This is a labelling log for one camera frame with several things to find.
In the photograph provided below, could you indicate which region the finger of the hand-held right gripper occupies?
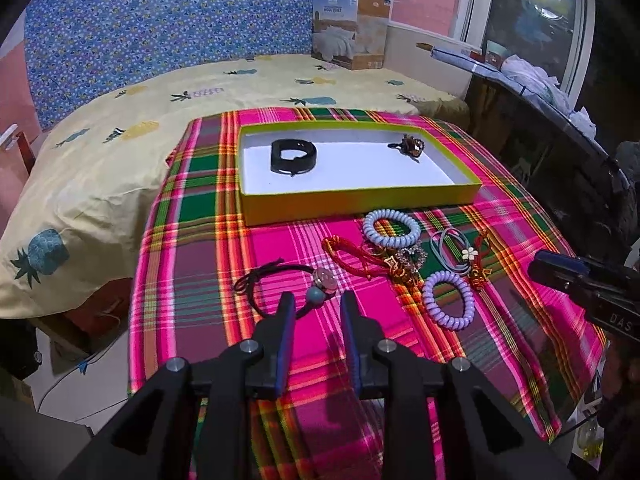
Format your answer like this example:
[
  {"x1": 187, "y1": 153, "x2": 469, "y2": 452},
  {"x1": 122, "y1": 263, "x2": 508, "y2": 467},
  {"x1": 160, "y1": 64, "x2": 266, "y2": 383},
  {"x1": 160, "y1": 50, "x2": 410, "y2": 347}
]
[
  {"x1": 535, "y1": 251, "x2": 640, "y2": 291},
  {"x1": 528, "y1": 259, "x2": 640, "y2": 343}
]

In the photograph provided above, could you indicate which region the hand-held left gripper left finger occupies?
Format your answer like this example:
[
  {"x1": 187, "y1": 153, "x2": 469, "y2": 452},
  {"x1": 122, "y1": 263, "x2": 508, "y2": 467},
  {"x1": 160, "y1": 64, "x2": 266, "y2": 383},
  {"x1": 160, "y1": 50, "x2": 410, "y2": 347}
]
[{"x1": 57, "y1": 291, "x2": 298, "y2": 480}]

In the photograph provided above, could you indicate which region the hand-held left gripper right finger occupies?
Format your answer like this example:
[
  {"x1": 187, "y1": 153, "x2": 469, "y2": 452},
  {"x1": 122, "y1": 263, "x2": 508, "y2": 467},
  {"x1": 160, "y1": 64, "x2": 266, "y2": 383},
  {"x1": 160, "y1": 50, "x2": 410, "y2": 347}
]
[{"x1": 340, "y1": 291, "x2": 576, "y2": 480}]

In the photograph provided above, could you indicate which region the black hair tie with bead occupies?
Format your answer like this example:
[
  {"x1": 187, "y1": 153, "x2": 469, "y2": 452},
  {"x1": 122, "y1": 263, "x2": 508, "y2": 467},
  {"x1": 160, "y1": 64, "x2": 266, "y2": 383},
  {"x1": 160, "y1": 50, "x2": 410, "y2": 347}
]
[{"x1": 234, "y1": 258, "x2": 337, "y2": 320}]

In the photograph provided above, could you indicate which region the small red knotted bracelet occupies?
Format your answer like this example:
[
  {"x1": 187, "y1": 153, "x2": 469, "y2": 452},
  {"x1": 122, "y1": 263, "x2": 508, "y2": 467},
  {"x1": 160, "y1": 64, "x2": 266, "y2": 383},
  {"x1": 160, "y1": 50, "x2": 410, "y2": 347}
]
[{"x1": 467, "y1": 230, "x2": 496, "y2": 291}]

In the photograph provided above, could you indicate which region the red cord beaded bracelet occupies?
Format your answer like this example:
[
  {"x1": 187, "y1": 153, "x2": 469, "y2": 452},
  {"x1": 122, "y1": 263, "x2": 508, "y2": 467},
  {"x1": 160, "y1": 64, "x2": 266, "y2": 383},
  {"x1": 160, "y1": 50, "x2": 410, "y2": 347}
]
[{"x1": 322, "y1": 235, "x2": 418, "y2": 288}]

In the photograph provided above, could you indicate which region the purple spiral hair tie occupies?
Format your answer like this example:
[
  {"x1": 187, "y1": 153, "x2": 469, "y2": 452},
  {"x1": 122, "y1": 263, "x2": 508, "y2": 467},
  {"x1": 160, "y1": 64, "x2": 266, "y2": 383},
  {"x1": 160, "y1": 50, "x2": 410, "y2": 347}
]
[{"x1": 421, "y1": 270, "x2": 476, "y2": 330}]

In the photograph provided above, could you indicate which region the light blue spiral hair tie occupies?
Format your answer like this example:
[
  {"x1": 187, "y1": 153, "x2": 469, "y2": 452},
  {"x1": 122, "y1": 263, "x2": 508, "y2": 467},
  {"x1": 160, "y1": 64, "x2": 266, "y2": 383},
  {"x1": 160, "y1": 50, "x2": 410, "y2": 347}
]
[{"x1": 362, "y1": 208, "x2": 422, "y2": 249}]

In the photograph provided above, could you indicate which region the grey hair tie with flower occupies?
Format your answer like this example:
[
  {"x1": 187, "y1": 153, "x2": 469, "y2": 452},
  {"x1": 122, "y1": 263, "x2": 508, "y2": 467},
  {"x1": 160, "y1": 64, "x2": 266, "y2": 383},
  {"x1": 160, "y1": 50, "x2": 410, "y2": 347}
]
[{"x1": 431, "y1": 227, "x2": 483, "y2": 277}]

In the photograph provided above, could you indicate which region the yellow-green shallow box tray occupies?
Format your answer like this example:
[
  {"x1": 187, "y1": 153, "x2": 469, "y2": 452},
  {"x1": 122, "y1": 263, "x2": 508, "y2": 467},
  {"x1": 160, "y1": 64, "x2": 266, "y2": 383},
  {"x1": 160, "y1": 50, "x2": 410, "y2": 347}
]
[{"x1": 237, "y1": 121, "x2": 483, "y2": 227}]

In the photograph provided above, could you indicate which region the rhinestone heart charm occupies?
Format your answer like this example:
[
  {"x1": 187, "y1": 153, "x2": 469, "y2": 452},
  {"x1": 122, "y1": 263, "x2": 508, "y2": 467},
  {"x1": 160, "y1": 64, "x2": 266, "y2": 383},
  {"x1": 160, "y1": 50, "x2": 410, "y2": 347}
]
[{"x1": 397, "y1": 246, "x2": 429, "y2": 272}]

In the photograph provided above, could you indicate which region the dark wooden cabinet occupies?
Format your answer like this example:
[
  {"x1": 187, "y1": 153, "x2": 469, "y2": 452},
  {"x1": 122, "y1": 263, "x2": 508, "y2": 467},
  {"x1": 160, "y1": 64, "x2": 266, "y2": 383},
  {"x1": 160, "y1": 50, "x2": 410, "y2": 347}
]
[{"x1": 465, "y1": 75, "x2": 631, "y2": 261}]

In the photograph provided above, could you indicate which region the pink green plaid cloth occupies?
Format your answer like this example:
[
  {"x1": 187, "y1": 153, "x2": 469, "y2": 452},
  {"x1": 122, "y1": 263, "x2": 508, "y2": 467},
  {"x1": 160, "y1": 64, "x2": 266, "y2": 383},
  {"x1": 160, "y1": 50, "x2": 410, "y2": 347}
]
[{"x1": 127, "y1": 107, "x2": 608, "y2": 480}]

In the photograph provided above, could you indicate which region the black wristband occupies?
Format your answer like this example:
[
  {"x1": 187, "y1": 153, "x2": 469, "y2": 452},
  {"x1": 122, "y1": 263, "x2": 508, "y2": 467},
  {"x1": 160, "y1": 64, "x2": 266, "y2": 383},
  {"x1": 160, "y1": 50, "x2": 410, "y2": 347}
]
[{"x1": 270, "y1": 138, "x2": 318, "y2": 178}]

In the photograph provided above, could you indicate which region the pile of white cloths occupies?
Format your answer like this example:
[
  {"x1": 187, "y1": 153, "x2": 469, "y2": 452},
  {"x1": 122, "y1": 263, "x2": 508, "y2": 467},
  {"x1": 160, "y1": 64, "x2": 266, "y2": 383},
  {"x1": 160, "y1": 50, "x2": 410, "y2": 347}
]
[{"x1": 500, "y1": 55, "x2": 598, "y2": 141}]

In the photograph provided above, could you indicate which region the blue white ironing board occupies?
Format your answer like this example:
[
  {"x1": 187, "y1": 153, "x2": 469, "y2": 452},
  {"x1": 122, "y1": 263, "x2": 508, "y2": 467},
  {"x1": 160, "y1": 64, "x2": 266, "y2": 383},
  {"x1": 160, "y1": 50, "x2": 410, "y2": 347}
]
[{"x1": 416, "y1": 42, "x2": 626, "y2": 176}]

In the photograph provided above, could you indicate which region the window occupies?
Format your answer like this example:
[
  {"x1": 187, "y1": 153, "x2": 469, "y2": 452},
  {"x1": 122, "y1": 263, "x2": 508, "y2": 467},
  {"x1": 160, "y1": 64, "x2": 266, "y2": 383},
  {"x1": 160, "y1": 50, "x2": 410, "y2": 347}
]
[{"x1": 460, "y1": 0, "x2": 596, "y2": 96}]

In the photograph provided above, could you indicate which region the yellow pineapple bedsheet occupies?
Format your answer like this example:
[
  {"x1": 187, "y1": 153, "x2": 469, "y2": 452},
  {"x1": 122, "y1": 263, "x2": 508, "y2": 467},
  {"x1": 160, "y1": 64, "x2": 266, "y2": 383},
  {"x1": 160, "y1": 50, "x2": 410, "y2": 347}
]
[{"x1": 0, "y1": 52, "x2": 471, "y2": 318}]

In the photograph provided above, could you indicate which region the cardboard quilt box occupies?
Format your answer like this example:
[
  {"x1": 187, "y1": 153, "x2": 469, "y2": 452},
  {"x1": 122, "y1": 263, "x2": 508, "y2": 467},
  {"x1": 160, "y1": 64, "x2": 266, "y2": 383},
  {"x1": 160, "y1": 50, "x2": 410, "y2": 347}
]
[{"x1": 311, "y1": 0, "x2": 396, "y2": 71}]

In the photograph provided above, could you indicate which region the brown wooden furniture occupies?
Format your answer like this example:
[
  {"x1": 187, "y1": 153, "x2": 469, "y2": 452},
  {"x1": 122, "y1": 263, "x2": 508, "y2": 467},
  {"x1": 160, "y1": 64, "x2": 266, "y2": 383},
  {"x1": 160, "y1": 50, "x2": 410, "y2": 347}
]
[{"x1": 0, "y1": 122, "x2": 36, "y2": 191}]

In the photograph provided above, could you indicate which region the blue floral mattress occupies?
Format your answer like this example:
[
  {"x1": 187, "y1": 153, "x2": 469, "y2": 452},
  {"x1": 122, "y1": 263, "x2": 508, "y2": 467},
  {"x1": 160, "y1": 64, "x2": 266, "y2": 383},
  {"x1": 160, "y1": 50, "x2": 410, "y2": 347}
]
[{"x1": 22, "y1": 0, "x2": 348, "y2": 131}]

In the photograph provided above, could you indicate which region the brown beaded hair tie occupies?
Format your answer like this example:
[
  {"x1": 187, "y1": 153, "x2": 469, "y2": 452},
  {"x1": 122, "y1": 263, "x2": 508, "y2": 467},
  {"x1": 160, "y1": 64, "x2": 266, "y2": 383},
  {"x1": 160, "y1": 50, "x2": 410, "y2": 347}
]
[{"x1": 387, "y1": 134, "x2": 426, "y2": 163}]

